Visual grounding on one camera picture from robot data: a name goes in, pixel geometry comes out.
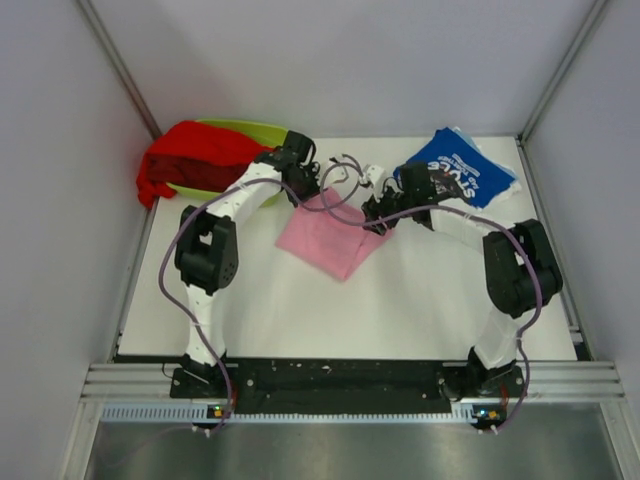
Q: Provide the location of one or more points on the aluminium corner post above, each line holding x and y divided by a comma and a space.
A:
98, 29
587, 29

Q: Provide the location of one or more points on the aluminium left corner post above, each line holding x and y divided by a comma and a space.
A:
98, 29

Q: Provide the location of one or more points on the blue printed folded t-shirt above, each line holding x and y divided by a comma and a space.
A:
445, 164

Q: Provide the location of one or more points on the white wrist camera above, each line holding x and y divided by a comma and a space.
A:
336, 170
372, 176

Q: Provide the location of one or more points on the red t-shirt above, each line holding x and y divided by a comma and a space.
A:
195, 155

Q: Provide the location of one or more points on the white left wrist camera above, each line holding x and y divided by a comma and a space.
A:
336, 170

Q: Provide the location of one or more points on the white folded t-shirt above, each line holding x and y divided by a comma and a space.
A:
495, 182

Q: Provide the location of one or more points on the grey slotted cable duct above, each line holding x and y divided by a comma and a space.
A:
200, 413

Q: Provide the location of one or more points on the aluminium right corner post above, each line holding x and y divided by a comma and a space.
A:
587, 29

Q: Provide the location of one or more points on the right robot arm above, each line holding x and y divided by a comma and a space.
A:
520, 270

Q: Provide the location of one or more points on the green plastic basin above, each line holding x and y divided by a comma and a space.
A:
268, 135

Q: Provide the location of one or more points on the aluminium right side rail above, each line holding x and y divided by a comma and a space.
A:
576, 329

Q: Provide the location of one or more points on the light blue folded t-shirt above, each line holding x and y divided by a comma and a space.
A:
466, 137

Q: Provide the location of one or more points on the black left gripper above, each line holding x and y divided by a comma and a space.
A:
312, 171

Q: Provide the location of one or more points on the pink t-shirt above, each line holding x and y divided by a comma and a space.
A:
331, 246

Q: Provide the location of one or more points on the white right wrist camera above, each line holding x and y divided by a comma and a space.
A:
372, 176

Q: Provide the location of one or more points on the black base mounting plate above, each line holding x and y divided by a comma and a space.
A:
339, 386

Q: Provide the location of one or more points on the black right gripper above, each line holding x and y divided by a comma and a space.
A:
373, 209

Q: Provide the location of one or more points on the aluminium front frame rail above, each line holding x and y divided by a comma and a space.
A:
562, 382

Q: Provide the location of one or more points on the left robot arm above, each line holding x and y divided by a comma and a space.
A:
206, 251

